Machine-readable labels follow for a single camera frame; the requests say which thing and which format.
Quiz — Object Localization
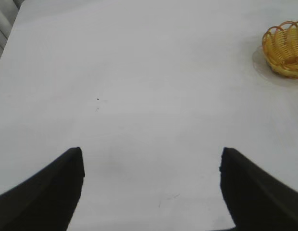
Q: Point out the yellow woven plastic basket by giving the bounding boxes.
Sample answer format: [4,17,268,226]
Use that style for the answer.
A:
[261,20,298,79]

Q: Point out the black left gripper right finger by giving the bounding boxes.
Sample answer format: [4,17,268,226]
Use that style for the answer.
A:
[219,147,298,231]

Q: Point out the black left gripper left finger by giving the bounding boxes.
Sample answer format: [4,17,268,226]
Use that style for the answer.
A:
[0,146,86,231]

